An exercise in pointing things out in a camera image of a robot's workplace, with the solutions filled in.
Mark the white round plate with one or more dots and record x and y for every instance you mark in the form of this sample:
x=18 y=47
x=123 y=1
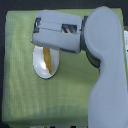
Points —
x=40 y=65

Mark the orange bread loaf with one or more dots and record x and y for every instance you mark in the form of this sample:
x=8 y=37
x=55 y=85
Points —
x=47 y=59

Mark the green table cloth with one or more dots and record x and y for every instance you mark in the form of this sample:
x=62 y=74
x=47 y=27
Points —
x=29 y=100

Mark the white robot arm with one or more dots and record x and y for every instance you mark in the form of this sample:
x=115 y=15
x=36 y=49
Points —
x=100 y=36

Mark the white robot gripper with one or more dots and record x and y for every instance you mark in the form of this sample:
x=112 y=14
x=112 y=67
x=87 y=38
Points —
x=59 y=31

